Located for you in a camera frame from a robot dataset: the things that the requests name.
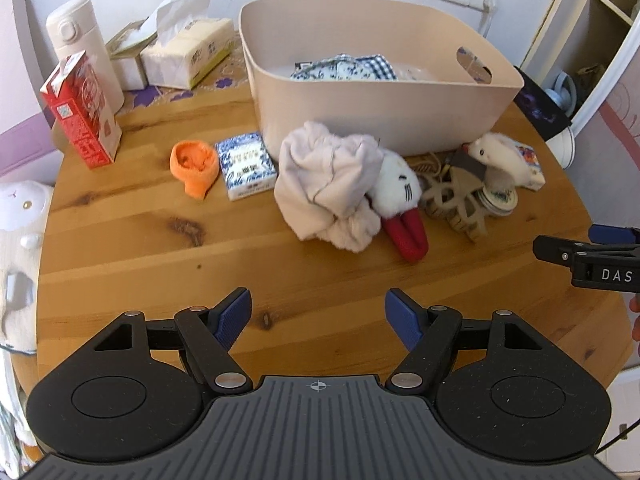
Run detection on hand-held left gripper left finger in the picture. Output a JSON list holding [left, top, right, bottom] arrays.
[[92, 287, 253, 395]]

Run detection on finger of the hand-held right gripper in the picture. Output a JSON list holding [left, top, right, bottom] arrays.
[[532, 235, 591, 265], [589, 225, 640, 246]]

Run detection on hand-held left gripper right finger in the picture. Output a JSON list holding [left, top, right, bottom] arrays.
[[385, 287, 546, 395]]

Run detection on small colourful printed box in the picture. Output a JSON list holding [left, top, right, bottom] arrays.
[[510, 142, 546, 192]]

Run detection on beige hair claw clip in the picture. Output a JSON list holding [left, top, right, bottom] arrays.
[[419, 167, 488, 242]]

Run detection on small white plush hamster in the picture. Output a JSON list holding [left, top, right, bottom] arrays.
[[462, 132, 531, 186]]

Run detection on white plush toy red legs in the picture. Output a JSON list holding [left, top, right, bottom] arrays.
[[367, 151, 430, 263]]

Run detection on orange sock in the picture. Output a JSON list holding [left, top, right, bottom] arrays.
[[170, 141, 221, 202]]

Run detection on blue and white patterned packet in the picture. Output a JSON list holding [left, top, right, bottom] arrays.
[[215, 131, 278, 202]]

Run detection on light pink cloth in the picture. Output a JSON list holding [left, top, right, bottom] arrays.
[[274, 120, 385, 252]]

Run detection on beige plastic storage basket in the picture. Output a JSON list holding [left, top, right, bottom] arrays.
[[238, 0, 526, 158]]

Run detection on blue floral checked cloth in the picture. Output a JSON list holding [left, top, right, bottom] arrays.
[[290, 52, 398, 82]]

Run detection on wooden desktop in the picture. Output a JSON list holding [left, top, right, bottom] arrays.
[[12, 75, 636, 401]]

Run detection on small round tin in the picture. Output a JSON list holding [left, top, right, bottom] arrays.
[[477, 182, 518, 217]]

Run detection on white plastic bin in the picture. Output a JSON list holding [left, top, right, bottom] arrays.
[[547, 125, 581, 168]]

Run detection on small blue fan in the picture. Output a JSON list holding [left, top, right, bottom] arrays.
[[542, 71, 581, 118]]

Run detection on cream wardrobe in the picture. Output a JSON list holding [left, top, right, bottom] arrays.
[[520, 0, 640, 191]]

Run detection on cream sheep plush cushion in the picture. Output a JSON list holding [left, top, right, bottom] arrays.
[[0, 181, 55, 356]]

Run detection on white quilt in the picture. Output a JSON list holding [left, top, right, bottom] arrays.
[[0, 350, 31, 461]]

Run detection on red and white carton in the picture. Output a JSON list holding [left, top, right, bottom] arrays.
[[40, 50, 123, 170]]

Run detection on soft tissue pack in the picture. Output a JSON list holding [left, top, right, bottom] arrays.
[[140, 0, 236, 91]]

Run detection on green and white tissue box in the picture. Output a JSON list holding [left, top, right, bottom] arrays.
[[105, 20, 151, 92]]

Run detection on purple headboard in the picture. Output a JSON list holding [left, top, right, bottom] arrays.
[[0, 0, 66, 186]]

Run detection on white thermos bottle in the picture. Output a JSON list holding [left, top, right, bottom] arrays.
[[46, 0, 125, 113]]

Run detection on white plug and cable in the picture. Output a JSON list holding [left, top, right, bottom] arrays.
[[480, 0, 501, 38]]

